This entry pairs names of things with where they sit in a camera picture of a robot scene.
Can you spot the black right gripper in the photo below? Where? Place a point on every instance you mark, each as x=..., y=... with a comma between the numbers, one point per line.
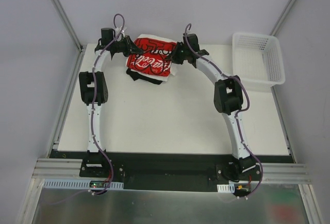
x=179, y=53

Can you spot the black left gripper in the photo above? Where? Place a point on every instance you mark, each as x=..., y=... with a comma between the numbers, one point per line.
x=128, y=45

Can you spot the white t shirt red print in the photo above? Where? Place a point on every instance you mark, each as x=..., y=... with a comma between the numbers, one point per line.
x=150, y=58

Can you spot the black t shirt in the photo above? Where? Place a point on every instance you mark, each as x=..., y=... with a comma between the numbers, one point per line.
x=137, y=76

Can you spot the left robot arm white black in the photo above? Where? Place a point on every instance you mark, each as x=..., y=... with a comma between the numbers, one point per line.
x=94, y=91

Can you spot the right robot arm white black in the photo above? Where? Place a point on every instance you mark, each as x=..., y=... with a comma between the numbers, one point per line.
x=229, y=99

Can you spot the white plastic basket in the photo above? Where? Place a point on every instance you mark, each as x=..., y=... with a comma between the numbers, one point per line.
x=257, y=60

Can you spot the aluminium side rail right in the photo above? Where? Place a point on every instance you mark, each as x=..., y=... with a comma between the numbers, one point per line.
x=280, y=116

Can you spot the aluminium frame post left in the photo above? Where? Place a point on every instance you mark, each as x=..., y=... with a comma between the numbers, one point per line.
x=67, y=24

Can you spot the aluminium frame post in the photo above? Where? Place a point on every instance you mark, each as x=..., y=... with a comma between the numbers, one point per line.
x=67, y=24
x=283, y=17

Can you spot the aluminium frame post right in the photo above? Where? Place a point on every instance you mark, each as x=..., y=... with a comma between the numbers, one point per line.
x=283, y=17

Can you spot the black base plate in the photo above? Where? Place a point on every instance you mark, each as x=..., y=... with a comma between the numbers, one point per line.
x=169, y=183

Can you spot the white slotted cable duct right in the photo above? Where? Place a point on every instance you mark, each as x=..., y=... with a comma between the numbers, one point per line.
x=233, y=187

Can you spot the white slotted cable duct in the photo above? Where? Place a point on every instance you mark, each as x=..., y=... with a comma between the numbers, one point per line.
x=74, y=184
x=233, y=187

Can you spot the aluminium front rail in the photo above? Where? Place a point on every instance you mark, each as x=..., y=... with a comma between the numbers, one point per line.
x=273, y=173

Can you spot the white slotted cable duct left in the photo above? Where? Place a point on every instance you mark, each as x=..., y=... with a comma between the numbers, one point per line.
x=74, y=184

